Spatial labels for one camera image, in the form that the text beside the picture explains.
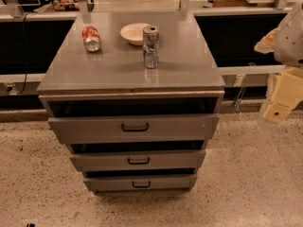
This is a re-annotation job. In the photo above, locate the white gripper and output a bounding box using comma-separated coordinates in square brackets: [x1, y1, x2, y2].
[254, 28, 303, 124]

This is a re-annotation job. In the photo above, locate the grey bottom drawer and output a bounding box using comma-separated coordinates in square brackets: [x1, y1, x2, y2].
[84, 174, 197, 192]

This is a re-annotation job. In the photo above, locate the grey drawer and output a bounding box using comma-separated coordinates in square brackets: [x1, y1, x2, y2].
[70, 150, 205, 172]
[48, 113, 219, 144]
[84, 174, 197, 192]

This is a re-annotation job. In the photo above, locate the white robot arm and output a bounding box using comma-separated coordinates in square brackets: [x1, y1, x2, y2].
[254, 2, 303, 124]

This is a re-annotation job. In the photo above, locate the grey middle drawer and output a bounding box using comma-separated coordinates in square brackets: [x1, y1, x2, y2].
[70, 150, 205, 172]

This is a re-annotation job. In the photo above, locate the grey drawer cabinet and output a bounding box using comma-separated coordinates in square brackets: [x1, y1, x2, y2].
[38, 11, 224, 181]

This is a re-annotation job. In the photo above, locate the grey top drawer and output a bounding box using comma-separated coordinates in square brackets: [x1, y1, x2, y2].
[48, 113, 219, 144]

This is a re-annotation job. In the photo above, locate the silver upright can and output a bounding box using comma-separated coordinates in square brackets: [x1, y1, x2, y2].
[143, 26, 159, 69]

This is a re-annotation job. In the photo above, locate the white bowl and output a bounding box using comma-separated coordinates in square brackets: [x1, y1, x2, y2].
[120, 23, 149, 46]

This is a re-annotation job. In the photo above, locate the red soda can lying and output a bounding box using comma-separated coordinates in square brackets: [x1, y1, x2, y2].
[81, 26, 101, 52]

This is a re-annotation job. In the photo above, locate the metal bracket on rail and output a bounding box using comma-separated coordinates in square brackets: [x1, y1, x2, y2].
[233, 75, 246, 114]

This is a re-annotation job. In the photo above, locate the black cable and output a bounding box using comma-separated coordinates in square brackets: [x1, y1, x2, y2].
[17, 11, 34, 96]

